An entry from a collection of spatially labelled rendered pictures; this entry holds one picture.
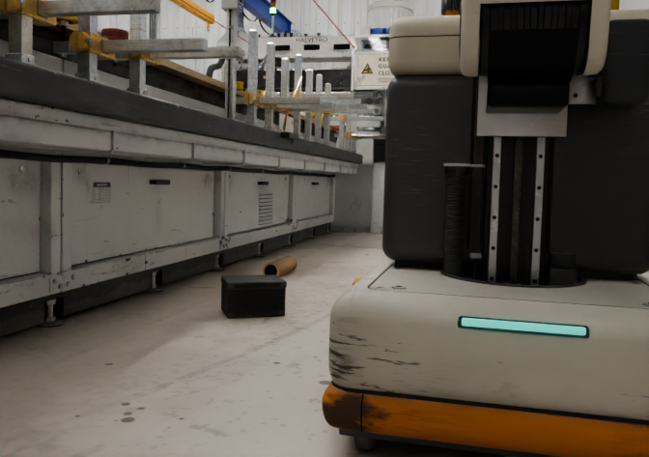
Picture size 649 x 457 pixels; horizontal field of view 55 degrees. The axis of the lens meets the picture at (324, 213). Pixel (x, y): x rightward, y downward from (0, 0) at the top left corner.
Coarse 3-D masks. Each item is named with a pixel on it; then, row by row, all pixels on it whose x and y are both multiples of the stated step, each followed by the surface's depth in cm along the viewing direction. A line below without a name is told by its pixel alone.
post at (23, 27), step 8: (16, 16) 137; (24, 16) 138; (16, 24) 137; (24, 24) 138; (32, 24) 140; (16, 32) 138; (24, 32) 138; (32, 32) 140; (16, 40) 138; (24, 40) 138; (32, 40) 141; (16, 48) 138; (24, 48) 138; (32, 48) 141
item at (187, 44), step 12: (60, 48) 168; (72, 48) 167; (108, 48) 165; (120, 48) 164; (132, 48) 163; (144, 48) 163; (156, 48) 162; (168, 48) 161; (180, 48) 160; (192, 48) 159; (204, 48) 160
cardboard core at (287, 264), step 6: (282, 258) 303; (288, 258) 307; (294, 258) 314; (270, 264) 287; (276, 264) 287; (282, 264) 294; (288, 264) 301; (294, 264) 310; (264, 270) 287; (270, 270) 297; (276, 270) 304; (282, 270) 291; (288, 270) 301
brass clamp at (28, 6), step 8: (0, 0) 135; (8, 0) 135; (16, 0) 135; (24, 0) 136; (32, 0) 139; (40, 0) 141; (0, 8) 135; (8, 8) 135; (16, 8) 135; (24, 8) 137; (32, 8) 139; (32, 16) 140; (40, 16) 142; (40, 24) 147; (48, 24) 146
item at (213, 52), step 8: (208, 48) 185; (216, 48) 184; (224, 48) 184; (232, 48) 183; (240, 48) 184; (120, 56) 192; (152, 56) 189; (160, 56) 189; (168, 56) 188; (176, 56) 188; (184, 56) 187; (192, 56) 186; (200, 56) 186; (208, 56) 185; (216, 56) 185; (224, 56) 184; (232, 56) 183; (240, 56) 185
